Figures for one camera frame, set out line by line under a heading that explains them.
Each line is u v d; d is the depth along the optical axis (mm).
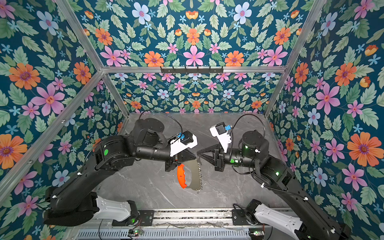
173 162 426
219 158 437
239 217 733
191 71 915
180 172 540
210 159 505
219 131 453
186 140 402
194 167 530
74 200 363
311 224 371
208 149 506
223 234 763
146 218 736
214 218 749
